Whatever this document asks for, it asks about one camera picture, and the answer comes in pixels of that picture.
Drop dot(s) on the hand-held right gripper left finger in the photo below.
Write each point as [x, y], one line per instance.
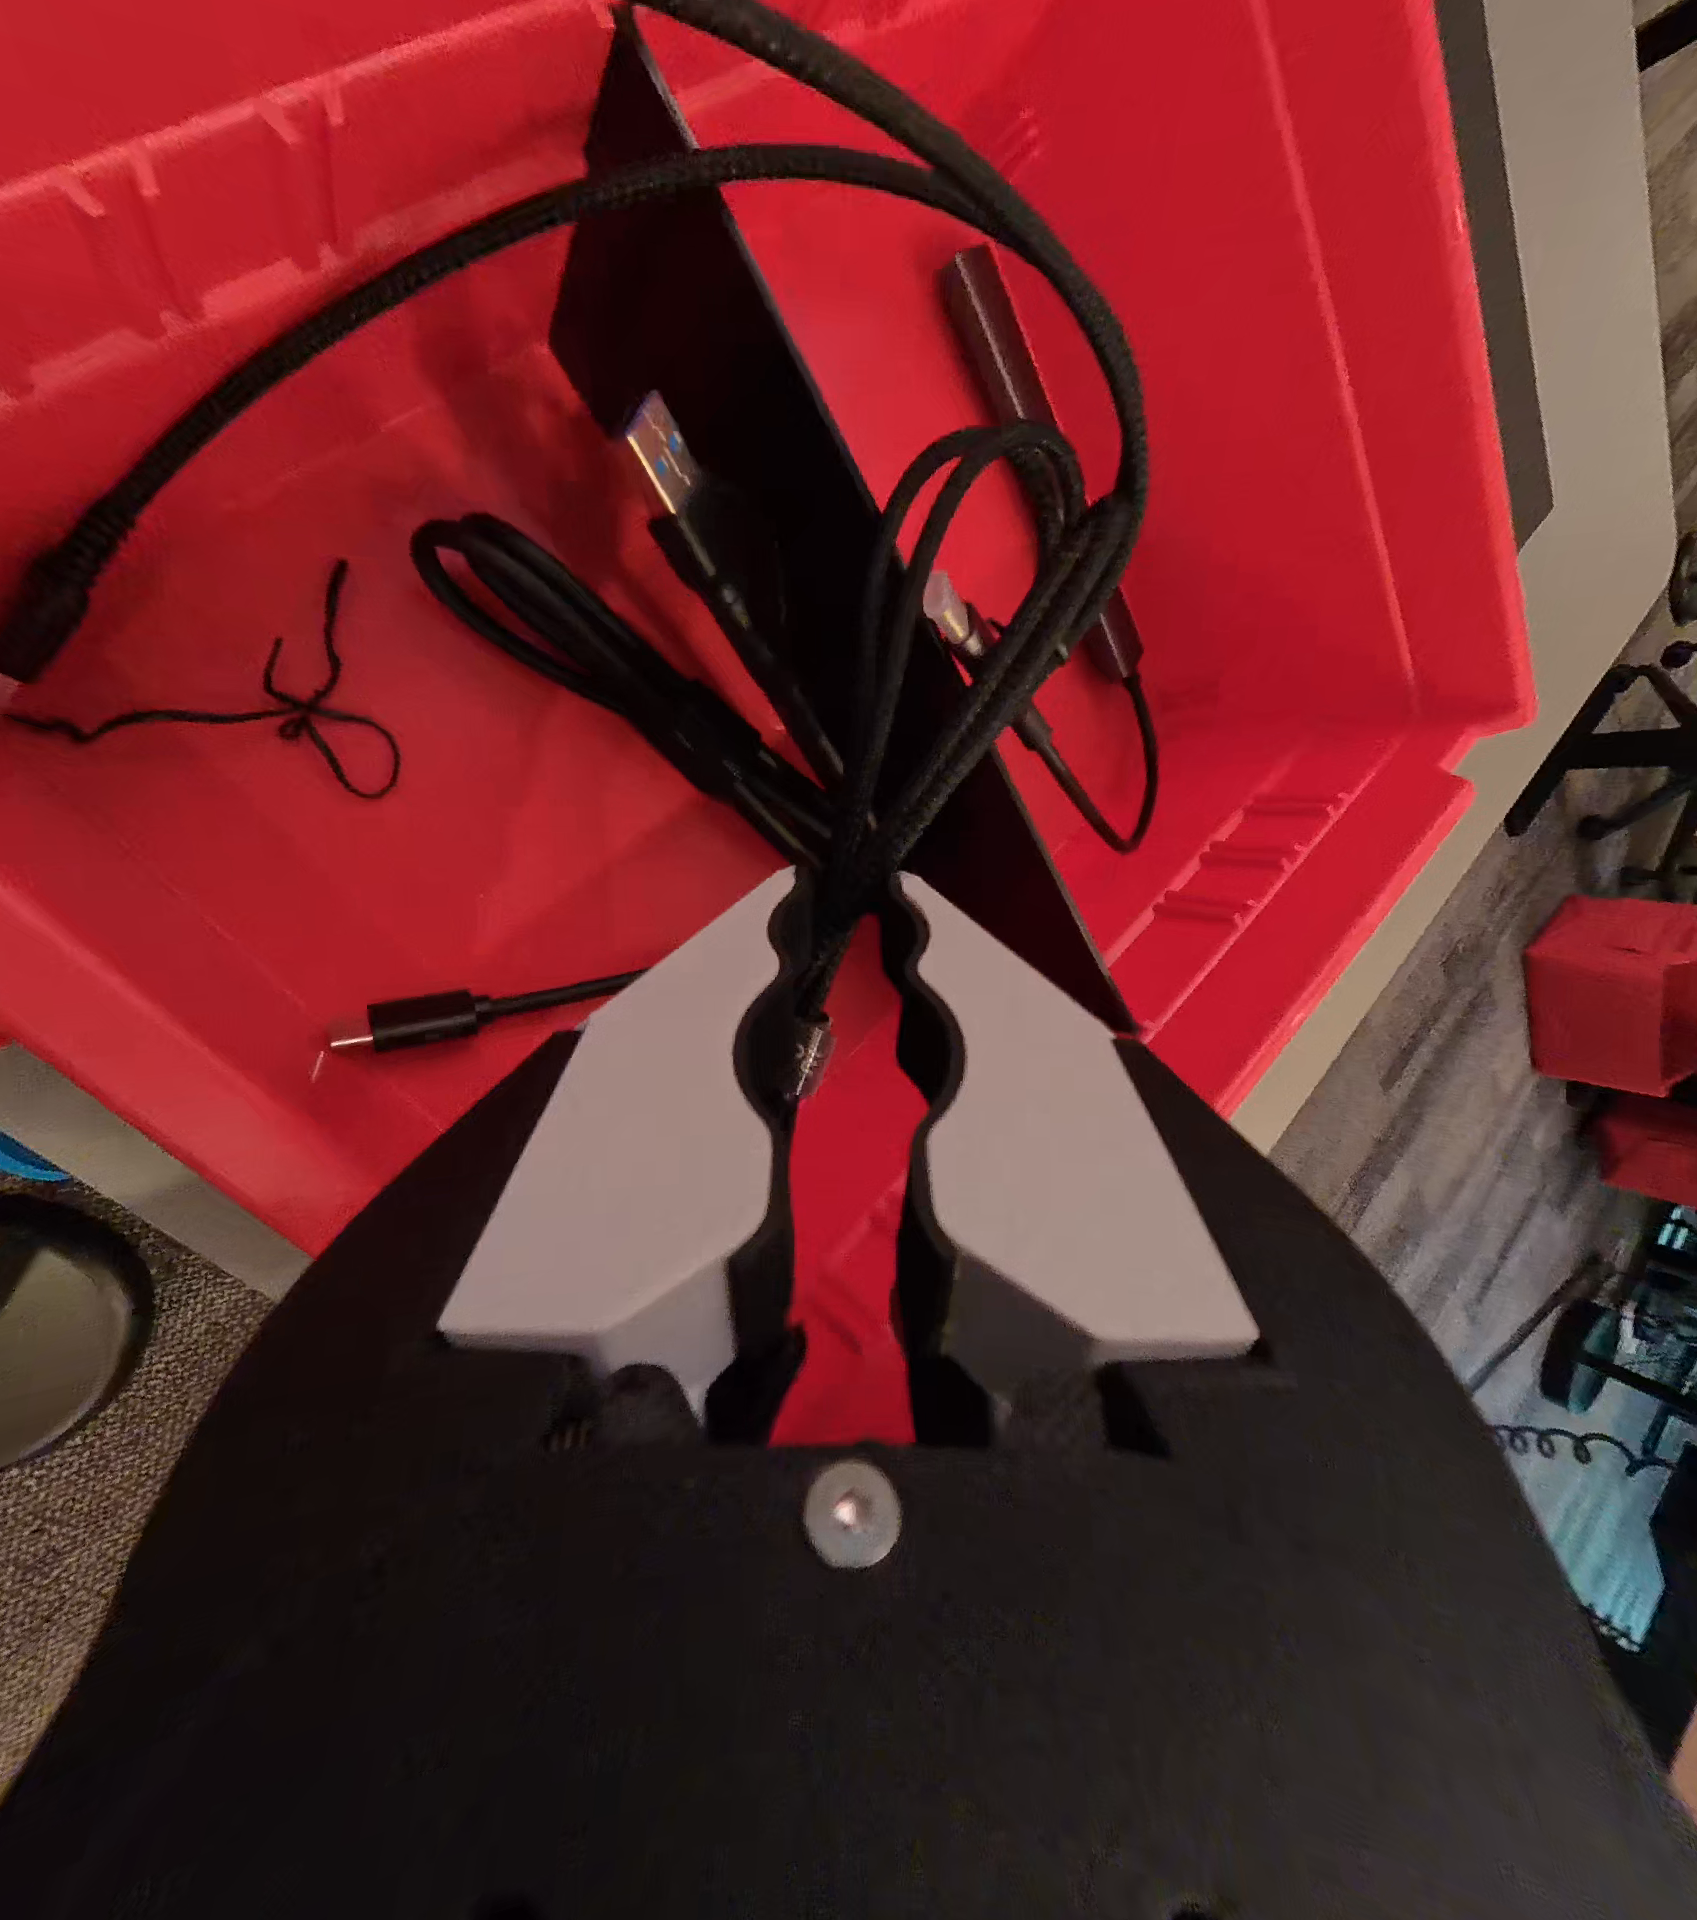
[623, 1155]

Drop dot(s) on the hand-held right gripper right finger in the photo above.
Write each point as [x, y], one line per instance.
[1089, 1186]

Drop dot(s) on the red plastic bin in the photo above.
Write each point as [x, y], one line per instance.
[1239, 375]

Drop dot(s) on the dark plain USB hub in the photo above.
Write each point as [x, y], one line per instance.
[1007, 360]

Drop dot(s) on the black thread loop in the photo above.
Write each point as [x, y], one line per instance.
[293, 719]

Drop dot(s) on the small red bin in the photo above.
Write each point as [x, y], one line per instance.
[1674, 1155]
[1621, 990]

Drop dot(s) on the black bin divider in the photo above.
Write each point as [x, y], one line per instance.
[700, 285]

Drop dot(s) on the black table leg frame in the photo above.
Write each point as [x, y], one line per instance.
[1660, 743]

